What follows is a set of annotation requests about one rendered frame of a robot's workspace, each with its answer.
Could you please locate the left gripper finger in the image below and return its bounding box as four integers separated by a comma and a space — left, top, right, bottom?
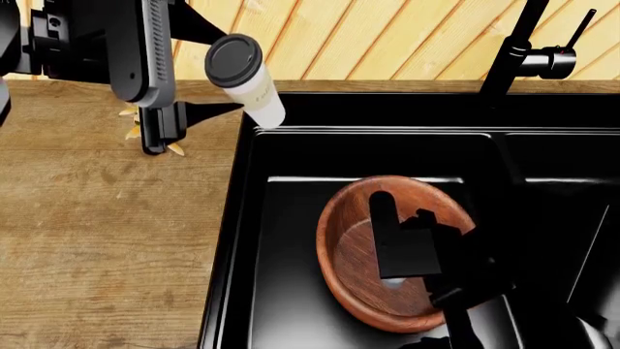
170, 0, 230, 47
185, 101, 246, 129

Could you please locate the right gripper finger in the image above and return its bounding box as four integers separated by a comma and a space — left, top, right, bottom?
368, 189, 403, 252
400, 207, 464, 238

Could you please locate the white paper cup black lid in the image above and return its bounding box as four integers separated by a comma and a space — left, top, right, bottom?
203, 32, 287, 130

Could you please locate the brown wooden bowl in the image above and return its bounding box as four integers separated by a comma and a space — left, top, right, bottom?
315, 174, 479, 334

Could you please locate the black kitchen sink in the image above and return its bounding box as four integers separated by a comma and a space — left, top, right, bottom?
196, 90, 620, 349

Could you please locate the yellow dried leaf sprig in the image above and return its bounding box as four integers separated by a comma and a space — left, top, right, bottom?
117, 102, 186, 157

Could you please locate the black kitchen faucet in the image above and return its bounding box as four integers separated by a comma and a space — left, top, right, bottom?
478, 0, 600, 111

